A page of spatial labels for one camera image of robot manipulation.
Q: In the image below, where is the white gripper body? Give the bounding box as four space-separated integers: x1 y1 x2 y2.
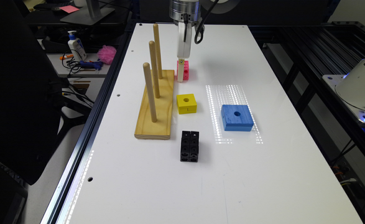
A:
177 22 192 59

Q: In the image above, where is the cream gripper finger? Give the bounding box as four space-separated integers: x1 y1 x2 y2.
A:
177 58 185 82

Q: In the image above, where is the pink perforated cube block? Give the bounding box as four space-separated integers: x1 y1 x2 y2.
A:
177 60 189 80

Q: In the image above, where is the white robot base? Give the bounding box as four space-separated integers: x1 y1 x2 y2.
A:
322 58 365 124

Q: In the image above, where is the middle wooden peg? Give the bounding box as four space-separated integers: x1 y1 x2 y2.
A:
149 40 160 98

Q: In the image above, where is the wooden peg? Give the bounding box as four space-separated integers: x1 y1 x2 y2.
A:
153 24 163 79
149 40 160 98
143 62 157 123

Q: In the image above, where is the near wooden peg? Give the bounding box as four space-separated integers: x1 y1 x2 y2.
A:
143 62 157 123

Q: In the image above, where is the far wooden peg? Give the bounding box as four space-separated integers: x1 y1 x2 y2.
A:
153 24 163 79

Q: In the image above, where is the yellow wooden block with hole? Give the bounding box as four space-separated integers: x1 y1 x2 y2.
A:
177 94 197 114

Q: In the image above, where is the pink mesh bath sponge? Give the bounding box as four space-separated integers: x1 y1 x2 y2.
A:
97 45 117 65

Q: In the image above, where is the wooden peg base board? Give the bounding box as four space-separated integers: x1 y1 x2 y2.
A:
134 70 175 140

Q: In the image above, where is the blue wooden block with hole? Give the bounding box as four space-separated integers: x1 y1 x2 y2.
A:
221 105 254 131

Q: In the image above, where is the black perforated cube block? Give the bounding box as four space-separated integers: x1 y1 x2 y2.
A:
180 131 200 162

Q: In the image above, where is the blue glue gun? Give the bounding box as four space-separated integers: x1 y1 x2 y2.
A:
79 60 103 70

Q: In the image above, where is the silver monitor stand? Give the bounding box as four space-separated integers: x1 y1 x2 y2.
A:
60 0 114 26

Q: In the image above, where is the white lotion pump bottle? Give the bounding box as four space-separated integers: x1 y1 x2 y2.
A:
68 30 87 62

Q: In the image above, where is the pink sticky note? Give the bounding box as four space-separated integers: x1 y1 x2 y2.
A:
60 5 80 14

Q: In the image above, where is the black office chair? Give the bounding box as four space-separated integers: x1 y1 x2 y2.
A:
0 0 91 185

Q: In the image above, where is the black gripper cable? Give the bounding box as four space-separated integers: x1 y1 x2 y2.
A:
182 0 220 45

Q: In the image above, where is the black tangled cable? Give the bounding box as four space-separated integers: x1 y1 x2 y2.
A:
61 50 83 76

